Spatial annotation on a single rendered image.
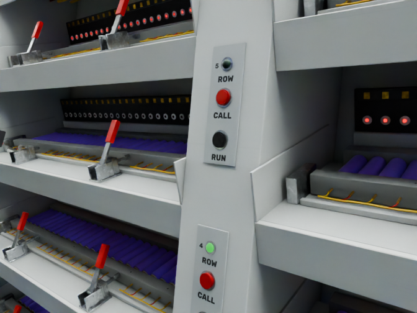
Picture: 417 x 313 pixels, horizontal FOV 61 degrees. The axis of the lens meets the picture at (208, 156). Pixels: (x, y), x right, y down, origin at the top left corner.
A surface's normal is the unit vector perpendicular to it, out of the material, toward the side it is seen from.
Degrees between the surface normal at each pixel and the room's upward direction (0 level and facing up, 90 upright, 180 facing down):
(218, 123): 90
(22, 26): 90
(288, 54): 109
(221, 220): 90
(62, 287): 19
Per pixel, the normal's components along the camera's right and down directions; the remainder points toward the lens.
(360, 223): -0.12, -0.95
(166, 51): -0.62, 0.30
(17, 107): 0.78, 0.08
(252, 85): -0.62, -0.04
